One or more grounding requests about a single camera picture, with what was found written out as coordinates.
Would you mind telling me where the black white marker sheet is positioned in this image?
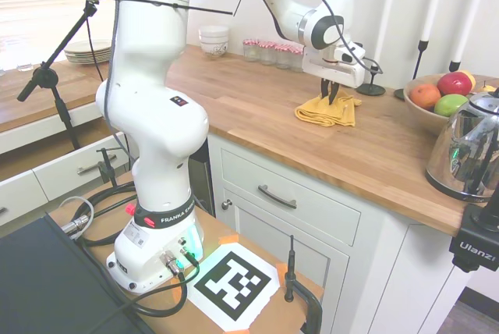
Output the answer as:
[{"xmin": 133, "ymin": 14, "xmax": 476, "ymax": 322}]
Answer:
[{"xmin": 186, "ymin": 243, "xmax": 281, "ymax": 331}]

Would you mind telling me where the shiny steel kettle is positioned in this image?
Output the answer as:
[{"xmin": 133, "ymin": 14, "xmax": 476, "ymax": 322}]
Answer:
[{"xmin": 424, "ymin": 86, "xmax": 499, "ymax": 199}]

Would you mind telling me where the red apple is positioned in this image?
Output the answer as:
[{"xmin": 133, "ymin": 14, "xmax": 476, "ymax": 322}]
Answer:
[{"xmin": 436, "ymin": 71, "xmax": 473, "ymax": 97}]

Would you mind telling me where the white counter cabinet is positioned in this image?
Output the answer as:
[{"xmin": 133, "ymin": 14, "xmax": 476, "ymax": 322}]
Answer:
[{"xmin": 206, "ymin": 133, "xmax": 483, "ymax": 334}]

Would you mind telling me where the black boom stand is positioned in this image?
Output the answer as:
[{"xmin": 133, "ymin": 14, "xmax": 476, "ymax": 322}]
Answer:
[{"xmin": 16, "ymin": 0, "xmax": 98, "ymax": 151}]

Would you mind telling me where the white taper candle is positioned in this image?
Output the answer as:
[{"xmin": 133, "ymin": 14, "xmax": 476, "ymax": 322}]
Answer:
[
  {"xmin": 422, "ymin": 0, "xmax": 449, "ymax": 42},
  {"xmin": 377, "ymin": 0, "xmax": 401, "ymax": 60},
  {"xmin": 455, "ymin": 0, "xmax": 493, "ymax": 62}
]

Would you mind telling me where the black bar clamp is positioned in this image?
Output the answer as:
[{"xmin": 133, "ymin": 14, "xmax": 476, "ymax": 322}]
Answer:
[
  {"xmin": 96, "ymin": 147, "xmax": 124, "ymax": 189},
  {"xmin": 283, "ymin": 234, "xmax": 324, "ymax": 334}
]

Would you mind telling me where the grey cable metal connector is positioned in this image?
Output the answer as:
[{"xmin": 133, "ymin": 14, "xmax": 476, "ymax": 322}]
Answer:
[{"xmin": 58, "ymin": 196, "xmax": 96, "ymax": 239}]

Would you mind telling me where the yellow fruit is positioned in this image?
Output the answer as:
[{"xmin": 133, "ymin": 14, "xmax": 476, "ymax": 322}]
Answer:
[{"xmin": 459, "ymin": 69, "xmax": 477, "ymax": 91}]

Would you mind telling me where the black camera cable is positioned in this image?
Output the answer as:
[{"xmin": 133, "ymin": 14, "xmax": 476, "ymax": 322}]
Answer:
[{"xmin": 84, "ymin": 1, "xmax": 105, "ymax": 82}]

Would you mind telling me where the black clamp camera stand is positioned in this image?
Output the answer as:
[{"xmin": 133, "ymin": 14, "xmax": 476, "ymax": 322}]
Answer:
[{"xmin": 448, "ymin": 177, "xmax": 499, "ymax": 273}]

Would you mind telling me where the green apple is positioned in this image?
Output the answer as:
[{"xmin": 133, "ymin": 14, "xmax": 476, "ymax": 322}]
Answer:
[{"xmin": 434, "ymin": 94, "xmax": 470, "ymax": 118}]

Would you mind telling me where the wooden fruit bowl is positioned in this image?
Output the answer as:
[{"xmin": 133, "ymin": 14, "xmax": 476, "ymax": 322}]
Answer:
[{"xmin": 403, "ymin": 73, "xmax": 475, "ymax": 126}]

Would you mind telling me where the white patterned bowl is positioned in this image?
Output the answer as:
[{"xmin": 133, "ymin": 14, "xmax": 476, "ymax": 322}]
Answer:
[{"xmin": 200, "ymin": 39, "xmax": 229, "ymax": 60}]

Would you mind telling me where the yellow cloth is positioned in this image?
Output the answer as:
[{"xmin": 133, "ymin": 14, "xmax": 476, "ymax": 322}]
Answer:
[{"xmin": 294, "ymin": 90, "xmax": 363, "ymax": 128}]

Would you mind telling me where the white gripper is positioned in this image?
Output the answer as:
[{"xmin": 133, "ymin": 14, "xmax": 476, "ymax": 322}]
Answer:
[{"xmin": 302, "ymin": 47, "xmax": 366, "ymax": 105}]

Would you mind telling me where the white side cabinet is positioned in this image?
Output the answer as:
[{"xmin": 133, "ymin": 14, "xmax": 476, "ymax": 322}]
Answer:
[{"xmin": 0, "ymin": 99, "xmax": 136, "ymax": 230}]

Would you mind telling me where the orange fruit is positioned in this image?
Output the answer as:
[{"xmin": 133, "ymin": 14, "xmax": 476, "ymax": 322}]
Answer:
[{"xmin": 410, "ymin": 83, "xmax": 442, "ymax": 112}]

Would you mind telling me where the steel side drawer handle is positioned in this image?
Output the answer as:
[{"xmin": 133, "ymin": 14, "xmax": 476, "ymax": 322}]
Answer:
[{"xmin": 76, "ymin": 154, "xmax": 119, "ymax": 176}]

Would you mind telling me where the plain white bowl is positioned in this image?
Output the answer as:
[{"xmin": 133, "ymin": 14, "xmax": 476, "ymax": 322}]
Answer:
[{"xmin": 198, "ymin": 24, "xmax": 230, "ymax": 44}]

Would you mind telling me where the black base cable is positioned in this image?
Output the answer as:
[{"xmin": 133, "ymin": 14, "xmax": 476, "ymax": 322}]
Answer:
[{"xmin": 116, "ymin": 260, "xmax": 202, "ymax": 318}]

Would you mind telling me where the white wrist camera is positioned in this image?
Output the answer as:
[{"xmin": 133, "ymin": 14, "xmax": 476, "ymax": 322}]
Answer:
[{"xmin": 334, "ymin": 40, "xmax": 367, "ymax": 65}]

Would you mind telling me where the black controller box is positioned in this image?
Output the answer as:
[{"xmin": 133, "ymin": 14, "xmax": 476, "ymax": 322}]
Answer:
[{"xmin": 0, "ymin": 215, "xmax": 154, "ymax": 334}]

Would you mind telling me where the thick black cable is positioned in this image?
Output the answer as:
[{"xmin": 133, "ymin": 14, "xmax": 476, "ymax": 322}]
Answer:
[{"xmin": 79, "ymin": 183, "xmax": 140, "ymax": 247}]

